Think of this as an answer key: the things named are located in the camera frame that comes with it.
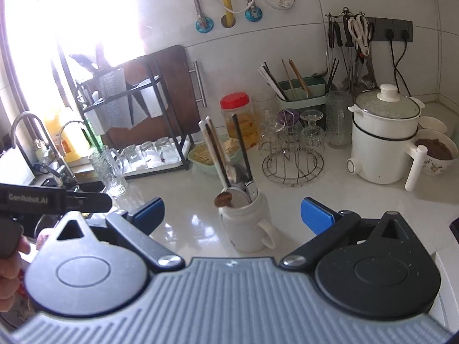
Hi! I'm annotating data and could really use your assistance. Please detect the metal wall hook rail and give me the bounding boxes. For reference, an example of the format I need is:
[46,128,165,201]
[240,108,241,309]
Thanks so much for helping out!
[324,7,370,20]

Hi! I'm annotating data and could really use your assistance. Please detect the white handled scissors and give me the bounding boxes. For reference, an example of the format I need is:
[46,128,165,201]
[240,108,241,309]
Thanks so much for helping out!
[347,14,375,56]

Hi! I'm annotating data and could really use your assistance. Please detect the plastic jar red lid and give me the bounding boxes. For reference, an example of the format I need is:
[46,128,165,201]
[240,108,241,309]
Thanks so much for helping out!
[220,92,259,149]

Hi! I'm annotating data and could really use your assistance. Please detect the steel gooseneck faucet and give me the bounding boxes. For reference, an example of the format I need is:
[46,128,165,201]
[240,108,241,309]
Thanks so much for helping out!
[11,112,72,183]
[57,120,97,173]

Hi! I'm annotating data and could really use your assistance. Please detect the tall clear glass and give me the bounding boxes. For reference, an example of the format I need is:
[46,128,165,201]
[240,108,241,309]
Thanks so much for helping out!
[251,91,278,144]

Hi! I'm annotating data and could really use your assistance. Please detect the cluster of assorted chopsticks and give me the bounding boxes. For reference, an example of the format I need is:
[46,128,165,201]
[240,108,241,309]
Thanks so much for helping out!
[259,57,341,101]

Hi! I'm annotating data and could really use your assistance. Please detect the white plastic cutting board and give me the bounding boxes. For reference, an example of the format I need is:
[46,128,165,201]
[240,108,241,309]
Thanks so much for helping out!
[140,77,169,119]
[84,104,108,137]

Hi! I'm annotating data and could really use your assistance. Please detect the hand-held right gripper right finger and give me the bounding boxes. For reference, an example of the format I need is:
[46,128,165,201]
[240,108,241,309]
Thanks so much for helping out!
[280,197,425,272]

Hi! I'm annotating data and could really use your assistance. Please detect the large steel spoon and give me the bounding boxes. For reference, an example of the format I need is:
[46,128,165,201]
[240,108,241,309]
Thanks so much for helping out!
[227,163,253,190]

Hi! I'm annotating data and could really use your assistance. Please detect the wooden chopstick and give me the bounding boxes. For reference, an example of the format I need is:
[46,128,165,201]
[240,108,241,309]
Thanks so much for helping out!
[205,122,234,187]

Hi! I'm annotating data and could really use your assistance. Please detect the purple cup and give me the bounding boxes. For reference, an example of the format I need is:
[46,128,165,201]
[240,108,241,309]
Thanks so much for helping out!
[277,109,300,130]

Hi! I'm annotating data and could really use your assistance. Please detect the steel wire glass rack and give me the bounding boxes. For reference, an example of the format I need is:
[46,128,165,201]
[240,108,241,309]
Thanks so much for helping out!
[262,118,325,186]

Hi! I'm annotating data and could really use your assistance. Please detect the yellow detergent bottle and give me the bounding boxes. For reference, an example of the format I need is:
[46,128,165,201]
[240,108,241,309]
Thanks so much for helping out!
[43,109,67,151]
[59,107,92,162]

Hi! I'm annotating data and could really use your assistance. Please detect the white mug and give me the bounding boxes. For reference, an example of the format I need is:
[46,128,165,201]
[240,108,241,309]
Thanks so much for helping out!
[219,190,276,253]

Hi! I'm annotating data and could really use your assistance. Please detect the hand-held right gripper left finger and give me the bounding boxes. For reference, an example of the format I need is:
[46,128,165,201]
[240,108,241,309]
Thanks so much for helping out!
[43,198,184,275]

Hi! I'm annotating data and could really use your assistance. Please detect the person's left hand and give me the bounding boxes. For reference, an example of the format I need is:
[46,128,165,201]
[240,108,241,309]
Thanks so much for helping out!
[0,236,31,312]

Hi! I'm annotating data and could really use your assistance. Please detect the black chopstick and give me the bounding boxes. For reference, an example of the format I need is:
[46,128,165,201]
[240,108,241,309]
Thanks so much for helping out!
[232,114,253,183]

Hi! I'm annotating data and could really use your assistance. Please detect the plain white bowl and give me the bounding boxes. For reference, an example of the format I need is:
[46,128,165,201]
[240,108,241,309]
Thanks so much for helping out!
[418,115,448,137]

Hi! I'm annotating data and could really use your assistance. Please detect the textured glass mug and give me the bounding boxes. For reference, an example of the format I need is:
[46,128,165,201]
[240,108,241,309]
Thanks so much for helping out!
[88,146,129,198]

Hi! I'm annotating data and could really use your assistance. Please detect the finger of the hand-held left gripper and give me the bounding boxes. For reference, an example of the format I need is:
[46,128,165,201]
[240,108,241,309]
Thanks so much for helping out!
[65,193,112,213]

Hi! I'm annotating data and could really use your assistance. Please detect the textured clear cutting board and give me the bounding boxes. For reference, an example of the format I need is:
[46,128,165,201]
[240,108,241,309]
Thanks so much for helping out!
[97,68,130,130]

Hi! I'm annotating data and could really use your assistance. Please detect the bundle of thin wooden sticks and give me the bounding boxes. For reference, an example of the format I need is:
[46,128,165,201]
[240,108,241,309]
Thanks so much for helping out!
[192,139,239,165]

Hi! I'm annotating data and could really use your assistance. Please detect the row of hanging utensils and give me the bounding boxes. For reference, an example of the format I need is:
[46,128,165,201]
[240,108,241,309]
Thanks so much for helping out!
[324,16,379,92]

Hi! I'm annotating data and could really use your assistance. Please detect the dark wooden cutting board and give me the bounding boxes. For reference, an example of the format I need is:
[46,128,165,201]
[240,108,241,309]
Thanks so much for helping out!
[98,45,196,147]

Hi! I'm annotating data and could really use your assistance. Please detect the white drip tray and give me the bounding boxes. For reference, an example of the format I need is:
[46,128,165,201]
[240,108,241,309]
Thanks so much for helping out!
[120,140,190,178]

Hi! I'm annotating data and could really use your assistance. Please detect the black sink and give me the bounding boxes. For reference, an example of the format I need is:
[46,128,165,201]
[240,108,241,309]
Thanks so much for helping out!
[34,175,108,196]

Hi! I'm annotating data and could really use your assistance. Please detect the green plastic basket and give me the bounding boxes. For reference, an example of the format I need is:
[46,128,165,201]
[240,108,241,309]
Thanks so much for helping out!
[188,140,239,176]

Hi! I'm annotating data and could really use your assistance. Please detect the small copper spoon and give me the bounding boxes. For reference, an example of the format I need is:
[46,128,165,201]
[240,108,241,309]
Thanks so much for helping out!
[214,191,234,208]

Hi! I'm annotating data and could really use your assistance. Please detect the black power cable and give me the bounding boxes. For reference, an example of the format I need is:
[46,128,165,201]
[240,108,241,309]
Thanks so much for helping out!
[392,30,411,76]
[385,29,411,97]

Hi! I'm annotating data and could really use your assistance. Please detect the speckled pot lid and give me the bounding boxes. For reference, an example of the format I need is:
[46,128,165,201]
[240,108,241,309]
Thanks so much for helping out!
[355,83,424,120]

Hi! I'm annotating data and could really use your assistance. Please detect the cut glass goblet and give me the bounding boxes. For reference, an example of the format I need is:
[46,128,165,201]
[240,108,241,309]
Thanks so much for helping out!
[299,109,326,149]

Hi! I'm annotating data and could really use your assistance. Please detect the white panel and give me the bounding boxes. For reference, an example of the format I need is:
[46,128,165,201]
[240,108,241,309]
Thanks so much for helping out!
[0,148,34,187]

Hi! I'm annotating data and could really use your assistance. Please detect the steel bar handle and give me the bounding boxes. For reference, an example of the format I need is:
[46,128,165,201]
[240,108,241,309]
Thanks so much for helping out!
[192,61,209,109]

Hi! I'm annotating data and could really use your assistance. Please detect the white water heater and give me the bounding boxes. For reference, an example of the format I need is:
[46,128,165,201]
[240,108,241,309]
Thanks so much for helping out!
[129,0,187,49]

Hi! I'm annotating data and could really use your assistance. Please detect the dark handled knife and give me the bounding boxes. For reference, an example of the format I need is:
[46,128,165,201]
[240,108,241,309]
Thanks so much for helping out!
[68,53,99,72]

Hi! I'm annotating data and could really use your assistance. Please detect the patterned ceramic bowl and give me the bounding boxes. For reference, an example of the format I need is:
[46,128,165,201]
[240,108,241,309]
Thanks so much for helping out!
[412,132,454,177]

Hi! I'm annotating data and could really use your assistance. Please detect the clear glass tumbler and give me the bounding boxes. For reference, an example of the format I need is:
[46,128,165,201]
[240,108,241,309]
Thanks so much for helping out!
[155,137,180,163]
[122,145,142,171]
[139,141,158,167]

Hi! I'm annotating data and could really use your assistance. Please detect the black metal dish rack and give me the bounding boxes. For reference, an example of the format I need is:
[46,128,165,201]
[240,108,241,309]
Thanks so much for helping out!
[73,54,194,173]

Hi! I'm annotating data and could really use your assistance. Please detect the brown food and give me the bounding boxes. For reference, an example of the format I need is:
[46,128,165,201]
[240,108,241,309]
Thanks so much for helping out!
[416,138,452,160]

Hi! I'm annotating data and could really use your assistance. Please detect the textured glass pitcher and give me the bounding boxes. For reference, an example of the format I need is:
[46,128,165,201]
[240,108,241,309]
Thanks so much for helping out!
[326,91,354,149]

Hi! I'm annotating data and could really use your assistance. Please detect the black wall socket strip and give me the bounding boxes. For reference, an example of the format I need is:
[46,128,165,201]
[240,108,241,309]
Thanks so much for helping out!
[366,16,414,44]

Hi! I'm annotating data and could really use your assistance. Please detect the clear stemmed glass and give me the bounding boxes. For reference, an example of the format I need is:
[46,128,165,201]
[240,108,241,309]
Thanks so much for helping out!
[259,109,285,151]

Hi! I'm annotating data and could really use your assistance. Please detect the green utensil caddy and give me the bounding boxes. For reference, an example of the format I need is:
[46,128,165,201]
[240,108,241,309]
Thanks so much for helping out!
[277,79,328,113]

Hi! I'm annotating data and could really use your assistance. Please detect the white electric pot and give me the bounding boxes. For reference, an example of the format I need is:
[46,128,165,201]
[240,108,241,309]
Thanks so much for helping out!
[346,107,427,191]

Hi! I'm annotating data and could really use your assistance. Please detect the small white bottle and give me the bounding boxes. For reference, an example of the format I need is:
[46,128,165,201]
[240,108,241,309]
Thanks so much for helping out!
[34,138,49,163]

